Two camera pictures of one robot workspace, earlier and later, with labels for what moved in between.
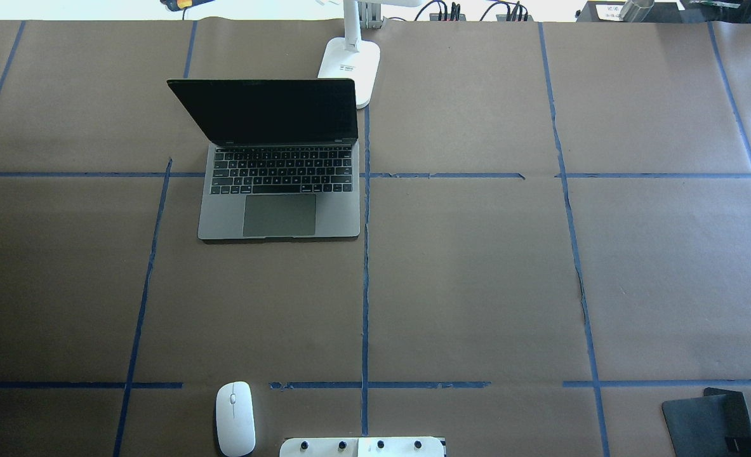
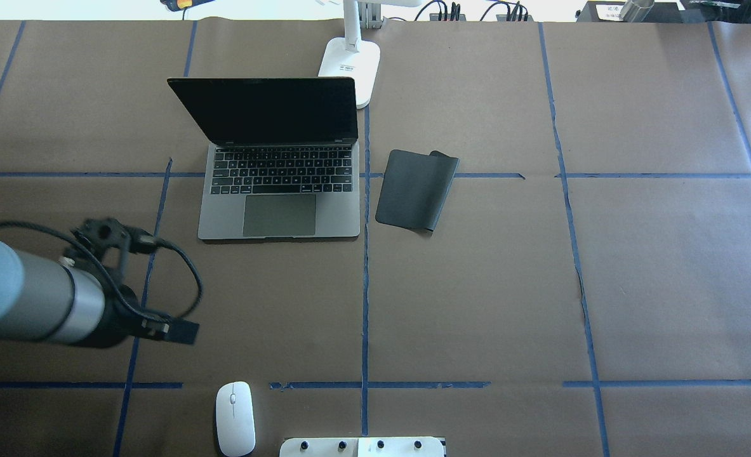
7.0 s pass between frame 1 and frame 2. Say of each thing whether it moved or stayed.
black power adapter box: stayed
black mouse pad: moved
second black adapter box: stayed
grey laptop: stayed
